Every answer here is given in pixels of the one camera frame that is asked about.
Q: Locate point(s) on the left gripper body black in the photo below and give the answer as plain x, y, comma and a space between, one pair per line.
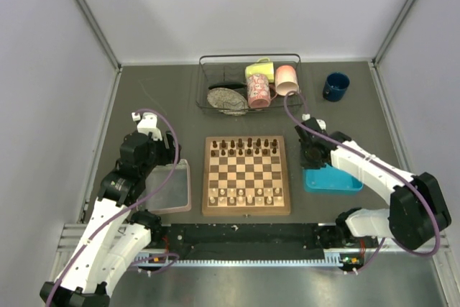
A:
160, 155

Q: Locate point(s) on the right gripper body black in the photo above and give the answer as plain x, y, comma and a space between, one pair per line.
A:
307, 161

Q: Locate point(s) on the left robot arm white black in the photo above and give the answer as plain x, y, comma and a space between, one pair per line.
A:
116, 232

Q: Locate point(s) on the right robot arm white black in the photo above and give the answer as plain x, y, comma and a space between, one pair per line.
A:
416, 210

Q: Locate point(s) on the wooden chess board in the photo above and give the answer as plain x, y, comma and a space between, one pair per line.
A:
247, 169

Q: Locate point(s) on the blue plastic tray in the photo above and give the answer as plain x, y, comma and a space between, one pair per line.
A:
330, 180

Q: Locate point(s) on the metal tray pink rim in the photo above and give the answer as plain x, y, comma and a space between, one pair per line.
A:
174, 196

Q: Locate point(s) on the dark blue mug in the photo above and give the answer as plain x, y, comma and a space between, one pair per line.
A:
335, 86

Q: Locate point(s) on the pink white mug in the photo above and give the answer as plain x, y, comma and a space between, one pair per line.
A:
286, 80

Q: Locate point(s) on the speckled ceramic plate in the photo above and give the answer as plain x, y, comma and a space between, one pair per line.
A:
227, 101

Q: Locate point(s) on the pink patterned mug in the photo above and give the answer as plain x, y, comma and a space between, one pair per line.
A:
260, 92

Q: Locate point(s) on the yellow mug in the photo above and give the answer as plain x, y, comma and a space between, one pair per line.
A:
263, 66

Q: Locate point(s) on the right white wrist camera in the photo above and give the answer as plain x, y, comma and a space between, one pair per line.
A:
313, 123

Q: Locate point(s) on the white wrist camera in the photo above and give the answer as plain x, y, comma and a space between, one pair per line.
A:
147, 124
313, 123

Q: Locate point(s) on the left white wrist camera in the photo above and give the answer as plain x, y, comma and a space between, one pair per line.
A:
147, 124

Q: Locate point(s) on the black wire dish rack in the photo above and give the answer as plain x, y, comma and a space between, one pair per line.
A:
238, 84

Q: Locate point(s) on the aluminium front rail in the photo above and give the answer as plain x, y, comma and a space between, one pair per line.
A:
346, 252

